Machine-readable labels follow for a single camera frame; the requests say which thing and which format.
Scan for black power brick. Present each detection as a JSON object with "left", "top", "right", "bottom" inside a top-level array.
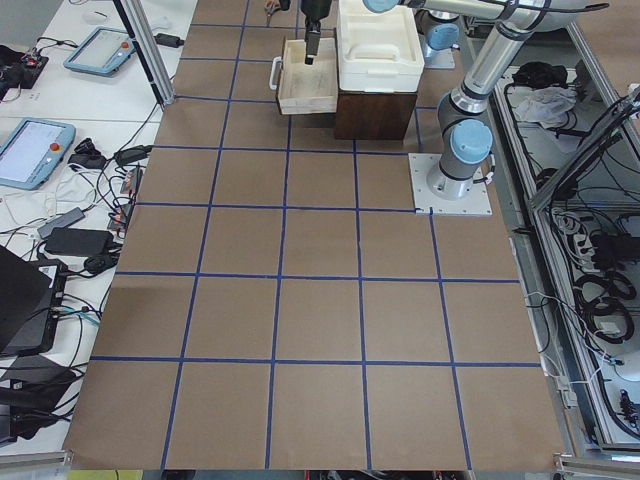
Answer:
[{"left": 154, "top": 33, "right": 184, "bottom": 48}]

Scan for wooden drawer with white handle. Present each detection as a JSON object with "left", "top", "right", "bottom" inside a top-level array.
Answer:
[{"left": 269, "top": 38, "right": 338, "bottom": 115}]

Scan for white crumpled cloth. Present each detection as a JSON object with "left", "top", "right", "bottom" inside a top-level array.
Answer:
[{"left": 514, "top": 87, "right": 577, "bottom": 128}]

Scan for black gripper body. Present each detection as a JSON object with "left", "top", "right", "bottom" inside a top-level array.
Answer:
[{"left": 300, "top": 0, "right": 329, "bottom": 19}]

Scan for dark brown wooden cabinet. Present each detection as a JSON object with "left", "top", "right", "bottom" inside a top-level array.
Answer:
[{"left": 334, "top": 90, "right": 418, "bottom": 141}]

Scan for white plastic tray box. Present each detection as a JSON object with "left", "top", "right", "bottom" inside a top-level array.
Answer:
[{"left": 337, "top": 1, "right": 424, "bottom": 93}]

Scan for blue teach pendant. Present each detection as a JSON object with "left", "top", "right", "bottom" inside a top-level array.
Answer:
[
  {"left": 63, "top": 27, "right": 135, "bottom": 77},
  {"left": 1, "top": 117, "right": 76, "bottom": 191}
]

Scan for aluminium frame post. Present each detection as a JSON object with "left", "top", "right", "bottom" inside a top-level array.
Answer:
[{"left": 113, "top": 0, "right": 175, "bottom": 108}]

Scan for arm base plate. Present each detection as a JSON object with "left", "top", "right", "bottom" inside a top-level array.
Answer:
[
  {"left": 424, "top": 45, "right": 455, "bottom": 70},
  {"left": 408, "top": 153, "right": 492, "bottom": 217}
]

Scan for lower blue teach pendant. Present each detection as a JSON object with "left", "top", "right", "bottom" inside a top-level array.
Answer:
[{"left": 1, "top": 117, "right": 76, "bottom": 191}]

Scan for black power adapter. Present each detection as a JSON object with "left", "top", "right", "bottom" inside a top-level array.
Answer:
[{"left": 44, "top": 228, "right": 113, "bottom": 257}]

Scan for upper blue teach pendant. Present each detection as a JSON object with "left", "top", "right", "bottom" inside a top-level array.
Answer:
[{"left": 63, "top": 27, "right": 135, "bottom": 77}]

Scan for black laptop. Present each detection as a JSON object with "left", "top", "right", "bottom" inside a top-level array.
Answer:
[{"left": 1, "top": 247, "right": 68, "bottom": 357}]

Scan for orange handled scissors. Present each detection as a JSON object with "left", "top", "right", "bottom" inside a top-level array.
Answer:
[{"left": 264, "top": 0, "right": 281, "bottom": 27}]

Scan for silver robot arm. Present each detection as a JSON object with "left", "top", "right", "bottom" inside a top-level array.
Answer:
[
  {"left": 340, "top": 1, "right": 574, "bottom": 201},
  {"left": 414, "top": 9, "right": 460, "bottom": 68}
]

